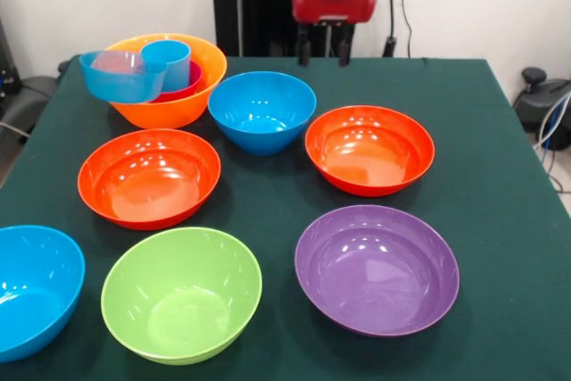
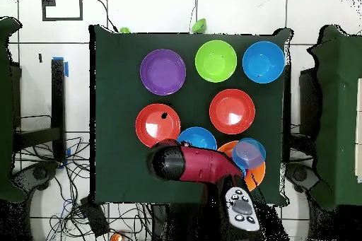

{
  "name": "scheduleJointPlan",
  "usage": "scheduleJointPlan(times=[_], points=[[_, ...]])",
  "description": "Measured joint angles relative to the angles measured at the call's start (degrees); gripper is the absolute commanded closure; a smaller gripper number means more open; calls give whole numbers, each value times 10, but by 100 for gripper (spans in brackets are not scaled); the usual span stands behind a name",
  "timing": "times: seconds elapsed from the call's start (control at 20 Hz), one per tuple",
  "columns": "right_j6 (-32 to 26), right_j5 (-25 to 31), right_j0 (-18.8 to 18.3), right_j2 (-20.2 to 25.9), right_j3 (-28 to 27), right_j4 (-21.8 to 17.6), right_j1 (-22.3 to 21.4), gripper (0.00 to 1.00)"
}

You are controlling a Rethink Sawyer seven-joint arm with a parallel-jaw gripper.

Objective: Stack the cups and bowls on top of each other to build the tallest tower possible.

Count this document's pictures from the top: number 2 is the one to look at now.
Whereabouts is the orange bowl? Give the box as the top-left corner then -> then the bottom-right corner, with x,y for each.
216,140 -> 267,192

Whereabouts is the purple bowl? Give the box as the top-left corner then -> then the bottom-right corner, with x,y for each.
139,48 -> 187,96

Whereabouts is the white box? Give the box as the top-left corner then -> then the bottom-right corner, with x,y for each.
354,77 -> 362,184

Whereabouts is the neighbouring green cloth table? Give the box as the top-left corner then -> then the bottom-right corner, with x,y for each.
307,24 -> 362,211
0,16 -> 27,204

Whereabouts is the black cable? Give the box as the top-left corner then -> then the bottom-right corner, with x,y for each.
93,0 -> 119,33

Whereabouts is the tangle of black cables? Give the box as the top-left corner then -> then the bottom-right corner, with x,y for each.
13,136 -> 153,241

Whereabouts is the black power strip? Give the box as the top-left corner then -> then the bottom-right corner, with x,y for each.
78,196 -> 110,237

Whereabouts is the black table frame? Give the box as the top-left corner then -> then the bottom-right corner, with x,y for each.
282,65 -> 323,154
11,58 -> 69,165

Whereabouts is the dark green tablecloth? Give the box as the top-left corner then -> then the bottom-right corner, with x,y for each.
89,24 -> 292,205

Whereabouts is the red bowl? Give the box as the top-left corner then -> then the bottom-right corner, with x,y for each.
134,102 -> 182,148
209,88 -> 256,135

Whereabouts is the green bowl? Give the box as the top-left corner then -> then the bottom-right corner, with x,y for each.
191,18 -> 207,34
194,40 -> 238,83

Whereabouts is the black round base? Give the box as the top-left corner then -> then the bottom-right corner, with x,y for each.
11,160 -> 60,196

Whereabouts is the translucent blue bowl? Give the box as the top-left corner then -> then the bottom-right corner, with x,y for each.
231,137 -> 267,170

